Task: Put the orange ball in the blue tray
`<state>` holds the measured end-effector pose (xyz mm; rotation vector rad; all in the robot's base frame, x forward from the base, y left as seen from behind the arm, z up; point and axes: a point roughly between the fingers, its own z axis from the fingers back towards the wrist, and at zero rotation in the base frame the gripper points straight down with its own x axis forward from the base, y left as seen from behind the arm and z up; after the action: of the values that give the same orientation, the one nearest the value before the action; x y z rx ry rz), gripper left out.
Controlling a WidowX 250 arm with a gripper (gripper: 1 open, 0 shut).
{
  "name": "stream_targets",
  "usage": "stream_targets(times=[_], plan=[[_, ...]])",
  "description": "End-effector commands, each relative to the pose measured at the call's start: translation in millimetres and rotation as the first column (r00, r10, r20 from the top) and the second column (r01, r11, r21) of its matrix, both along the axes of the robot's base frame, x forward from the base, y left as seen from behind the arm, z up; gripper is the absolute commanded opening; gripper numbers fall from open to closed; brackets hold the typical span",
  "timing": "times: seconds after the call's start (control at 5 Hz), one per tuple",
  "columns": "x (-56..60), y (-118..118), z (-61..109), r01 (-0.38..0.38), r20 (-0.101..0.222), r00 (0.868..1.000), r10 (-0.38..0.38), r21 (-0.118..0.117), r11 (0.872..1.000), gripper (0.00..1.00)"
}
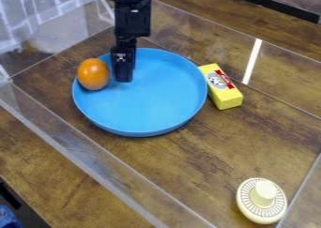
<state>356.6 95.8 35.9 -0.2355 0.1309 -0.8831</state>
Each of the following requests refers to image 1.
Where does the yellow butter block toy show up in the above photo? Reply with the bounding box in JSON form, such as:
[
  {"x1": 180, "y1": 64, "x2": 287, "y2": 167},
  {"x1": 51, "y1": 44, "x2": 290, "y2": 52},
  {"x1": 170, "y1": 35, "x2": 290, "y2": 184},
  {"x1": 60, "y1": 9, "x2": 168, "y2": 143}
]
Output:
[{"x1": 199, "y1": 63, "x2": 243, "y2": 110}]

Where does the orange ball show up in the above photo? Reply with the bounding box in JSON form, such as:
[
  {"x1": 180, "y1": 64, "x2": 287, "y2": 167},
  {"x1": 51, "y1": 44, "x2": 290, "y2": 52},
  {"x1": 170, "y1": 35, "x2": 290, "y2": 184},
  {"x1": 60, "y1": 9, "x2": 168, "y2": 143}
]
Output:
[{"x1": 76, "y1": 58, "x2": 111, "y2": 90}]

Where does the clear acrylic enclosure wall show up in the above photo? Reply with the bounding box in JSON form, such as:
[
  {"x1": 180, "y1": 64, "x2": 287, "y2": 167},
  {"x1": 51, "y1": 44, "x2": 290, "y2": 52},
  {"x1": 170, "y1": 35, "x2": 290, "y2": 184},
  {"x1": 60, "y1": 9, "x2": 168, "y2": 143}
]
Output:
[{"x1": 0, "y1": 0, "x2": 321, "y2": 228}]

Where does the blue round tray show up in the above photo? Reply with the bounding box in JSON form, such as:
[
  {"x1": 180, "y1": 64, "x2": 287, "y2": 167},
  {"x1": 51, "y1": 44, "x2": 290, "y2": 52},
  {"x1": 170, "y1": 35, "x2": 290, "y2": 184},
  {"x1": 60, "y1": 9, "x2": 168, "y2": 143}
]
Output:
[{"x1": 71, "y1": 48, "x2": 207, "y2": 137}]

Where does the cream round knob lid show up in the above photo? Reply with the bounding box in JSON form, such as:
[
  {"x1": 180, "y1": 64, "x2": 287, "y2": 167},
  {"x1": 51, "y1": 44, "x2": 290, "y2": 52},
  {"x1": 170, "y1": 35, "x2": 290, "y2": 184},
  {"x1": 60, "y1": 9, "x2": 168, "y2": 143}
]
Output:
[{"x1": 235, "y1": 177, "x2": 287, "y2": 224}]

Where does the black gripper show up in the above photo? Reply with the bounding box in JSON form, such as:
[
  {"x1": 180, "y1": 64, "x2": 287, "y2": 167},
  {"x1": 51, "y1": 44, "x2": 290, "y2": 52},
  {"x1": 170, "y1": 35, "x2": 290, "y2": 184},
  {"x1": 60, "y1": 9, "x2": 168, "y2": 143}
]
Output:
[{"x1": 110, "y1": 0, "x2": 151, "y2": 83}]

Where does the blue object at corner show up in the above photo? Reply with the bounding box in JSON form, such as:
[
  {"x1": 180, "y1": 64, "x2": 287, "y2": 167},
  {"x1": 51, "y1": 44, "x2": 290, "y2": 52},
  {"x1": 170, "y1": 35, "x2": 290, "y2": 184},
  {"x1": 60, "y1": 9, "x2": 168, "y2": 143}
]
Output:
[{"x1": 0, "y1": 205, "x2": 23, "y2": 228}]

